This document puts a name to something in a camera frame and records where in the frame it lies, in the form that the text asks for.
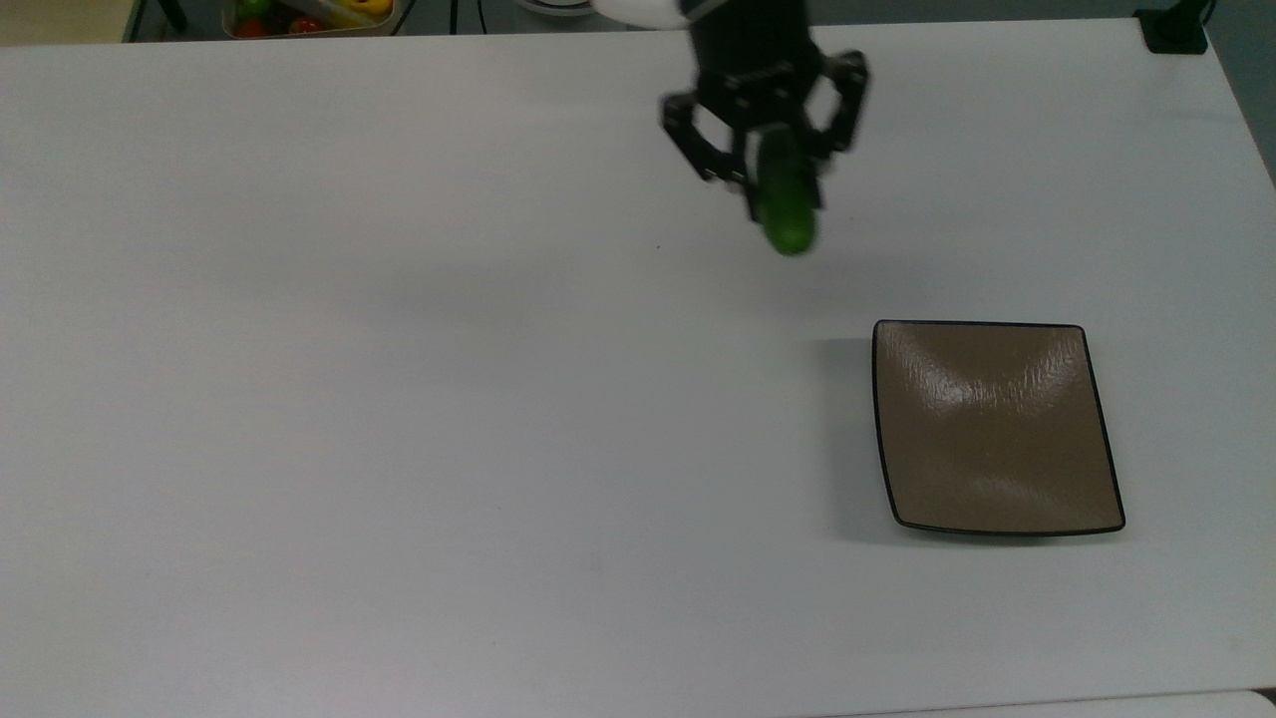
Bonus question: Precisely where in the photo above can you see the square brown ceramic plate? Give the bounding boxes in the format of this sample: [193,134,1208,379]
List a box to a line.
[872,319,1126,539]

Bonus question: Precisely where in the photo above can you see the yellow toy pepper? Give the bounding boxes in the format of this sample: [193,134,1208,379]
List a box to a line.
[317,0,395,28]

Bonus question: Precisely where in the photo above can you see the basket of toy produce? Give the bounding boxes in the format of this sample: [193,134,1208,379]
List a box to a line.
[221,0,402,40]

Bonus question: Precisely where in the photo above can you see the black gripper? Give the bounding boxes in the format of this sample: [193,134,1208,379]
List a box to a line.
[660,0,871,218]

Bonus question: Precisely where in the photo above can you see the black table clamp mount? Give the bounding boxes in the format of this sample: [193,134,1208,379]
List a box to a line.
[1135,0,1217,55]

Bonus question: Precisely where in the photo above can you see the green cucumber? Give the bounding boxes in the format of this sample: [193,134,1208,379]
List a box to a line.
[754,128,821,257]

